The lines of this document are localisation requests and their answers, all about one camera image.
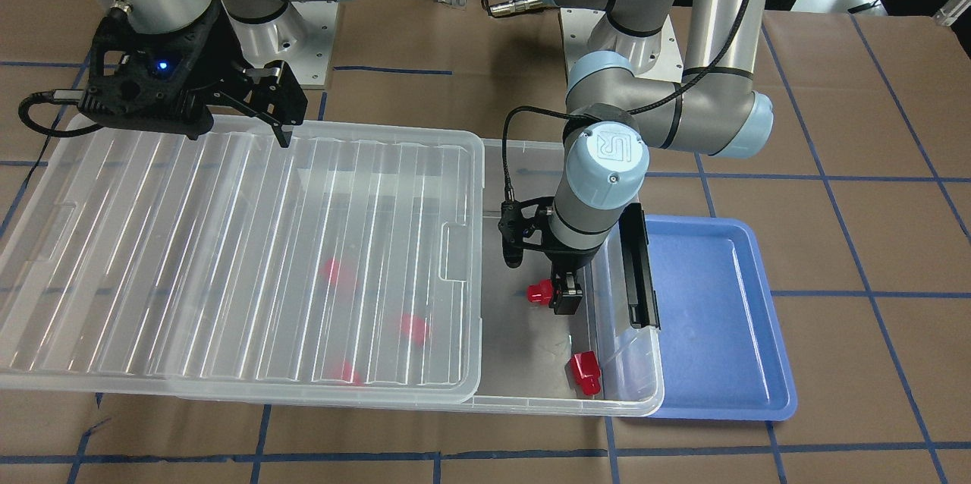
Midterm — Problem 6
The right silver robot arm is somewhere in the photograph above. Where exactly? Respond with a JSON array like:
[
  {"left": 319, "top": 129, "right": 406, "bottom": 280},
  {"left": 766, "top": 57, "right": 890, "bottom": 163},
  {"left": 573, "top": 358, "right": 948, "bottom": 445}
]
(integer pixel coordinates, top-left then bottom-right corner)
[{"left": 18, "top": 0, "right": 350, "bottom": 148}]

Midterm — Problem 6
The clear plastic box lid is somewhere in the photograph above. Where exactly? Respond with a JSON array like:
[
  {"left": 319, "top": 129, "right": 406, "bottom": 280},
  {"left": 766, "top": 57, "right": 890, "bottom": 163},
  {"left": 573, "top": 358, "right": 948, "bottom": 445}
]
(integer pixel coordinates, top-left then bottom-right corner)
[{"left": 0, "top": 114, "right": 486, "bottom": 403}]

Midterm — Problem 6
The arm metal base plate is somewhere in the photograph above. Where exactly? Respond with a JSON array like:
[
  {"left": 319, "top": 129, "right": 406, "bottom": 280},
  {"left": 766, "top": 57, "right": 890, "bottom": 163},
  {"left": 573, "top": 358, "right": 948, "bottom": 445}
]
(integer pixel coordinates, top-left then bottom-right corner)
[
  {"left": 246, "top": 2, "right": 341, "bottom": 90},
  {"left": 559, "top": 9, "right": 683, "bottom": 83}
]

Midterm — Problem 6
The red block near box corner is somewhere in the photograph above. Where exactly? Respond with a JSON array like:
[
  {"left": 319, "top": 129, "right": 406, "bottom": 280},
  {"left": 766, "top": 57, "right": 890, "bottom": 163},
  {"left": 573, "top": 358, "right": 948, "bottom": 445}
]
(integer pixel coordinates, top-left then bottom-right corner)
[{"left": 567, "top": 350, "right": 602, "bottom": 397}]

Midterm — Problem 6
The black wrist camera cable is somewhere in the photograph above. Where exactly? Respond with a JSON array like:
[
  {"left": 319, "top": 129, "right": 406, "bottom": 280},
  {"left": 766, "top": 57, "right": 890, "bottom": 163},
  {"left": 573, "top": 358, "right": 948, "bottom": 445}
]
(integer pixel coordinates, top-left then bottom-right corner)
[{"left": 501, "top": 0, "right": 759, "bottom": 204}]

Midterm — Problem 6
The red block with stud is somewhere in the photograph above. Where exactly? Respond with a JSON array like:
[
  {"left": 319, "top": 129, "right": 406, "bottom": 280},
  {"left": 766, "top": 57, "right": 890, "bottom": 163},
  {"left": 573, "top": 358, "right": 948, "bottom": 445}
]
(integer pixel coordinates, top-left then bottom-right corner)
[{"left": 526, "top": 279, "right": 555, "bottom": 306}]

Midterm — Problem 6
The red block under lid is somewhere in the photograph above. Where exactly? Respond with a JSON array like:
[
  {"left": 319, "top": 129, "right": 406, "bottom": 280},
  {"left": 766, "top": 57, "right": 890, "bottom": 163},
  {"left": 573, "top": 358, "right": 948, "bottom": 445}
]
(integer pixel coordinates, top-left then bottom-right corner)
[
  {"left": 329, "top": 360, "right": 366, "bottom": 387},
  {"left": 399, "top": 313, "right": 432, "bottom": 349},
  {"left": 318, "top": 257, "right": 358, "bottom": 294}
]

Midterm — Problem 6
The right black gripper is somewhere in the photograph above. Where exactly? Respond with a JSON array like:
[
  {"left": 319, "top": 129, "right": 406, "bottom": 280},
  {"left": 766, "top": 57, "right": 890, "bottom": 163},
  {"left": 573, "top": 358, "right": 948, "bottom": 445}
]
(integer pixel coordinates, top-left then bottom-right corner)
[{"left": 79, "top": 0, "right": 306, "bottom": 148}]

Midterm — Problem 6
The blue plastic tray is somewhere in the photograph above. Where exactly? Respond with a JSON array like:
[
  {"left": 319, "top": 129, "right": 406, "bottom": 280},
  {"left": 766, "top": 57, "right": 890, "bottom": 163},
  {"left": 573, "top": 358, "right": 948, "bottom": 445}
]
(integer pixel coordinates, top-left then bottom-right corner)
[{"left": 646, "top": 215, "right": 798, "bottom": 422}]

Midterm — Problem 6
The red block under lid front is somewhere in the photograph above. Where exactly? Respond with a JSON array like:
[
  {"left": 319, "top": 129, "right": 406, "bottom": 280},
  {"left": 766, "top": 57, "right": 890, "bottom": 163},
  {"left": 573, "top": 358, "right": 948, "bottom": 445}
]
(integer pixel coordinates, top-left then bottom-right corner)
[{"left": 329, "top": 360, "right": 366, "bottom": 387}]

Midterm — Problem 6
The black box latch handle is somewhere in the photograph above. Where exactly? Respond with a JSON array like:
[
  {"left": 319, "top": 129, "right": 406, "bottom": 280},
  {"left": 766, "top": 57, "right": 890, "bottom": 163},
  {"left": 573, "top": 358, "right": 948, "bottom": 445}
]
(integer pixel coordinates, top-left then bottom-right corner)
[{"left": 618, "top": 202, "right": 660, "bottom": 329}]

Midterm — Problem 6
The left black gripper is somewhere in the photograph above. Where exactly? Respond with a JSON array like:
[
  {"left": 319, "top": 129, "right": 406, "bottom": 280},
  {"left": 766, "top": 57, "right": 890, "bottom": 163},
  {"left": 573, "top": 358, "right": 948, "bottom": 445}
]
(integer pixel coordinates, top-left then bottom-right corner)
[{"left": 545, "top": 245, "right": 600, "bottom": 316}]

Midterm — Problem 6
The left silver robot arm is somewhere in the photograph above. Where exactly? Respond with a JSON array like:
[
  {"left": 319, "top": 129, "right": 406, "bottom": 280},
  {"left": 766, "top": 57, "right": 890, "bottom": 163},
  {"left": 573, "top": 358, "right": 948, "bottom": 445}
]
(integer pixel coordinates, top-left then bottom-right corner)
[{"left": 536, "top": 0, "right": 774, "bottom": 315}]

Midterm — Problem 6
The red block under lid centre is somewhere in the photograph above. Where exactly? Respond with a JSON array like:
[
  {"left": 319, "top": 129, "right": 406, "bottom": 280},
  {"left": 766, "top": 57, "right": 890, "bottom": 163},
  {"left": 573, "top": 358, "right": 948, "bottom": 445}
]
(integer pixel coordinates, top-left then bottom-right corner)
[{"left": 399, "top": 313, "right": 432, "bottom": 349}]

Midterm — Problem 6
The clear plastic storage box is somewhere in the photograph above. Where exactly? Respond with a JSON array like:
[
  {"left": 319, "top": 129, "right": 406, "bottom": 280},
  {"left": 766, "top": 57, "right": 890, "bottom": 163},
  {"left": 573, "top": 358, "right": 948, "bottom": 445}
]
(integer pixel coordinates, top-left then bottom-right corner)
[{"left": 0, "top": 137, "right": 667, "bottom": 418}]

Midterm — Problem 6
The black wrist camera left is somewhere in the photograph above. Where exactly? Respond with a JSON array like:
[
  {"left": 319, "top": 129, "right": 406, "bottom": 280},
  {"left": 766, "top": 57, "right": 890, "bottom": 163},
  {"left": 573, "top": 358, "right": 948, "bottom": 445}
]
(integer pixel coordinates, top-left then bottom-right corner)
[{"left": 497, "top": 196, "right": 554, "bottom": 269}]

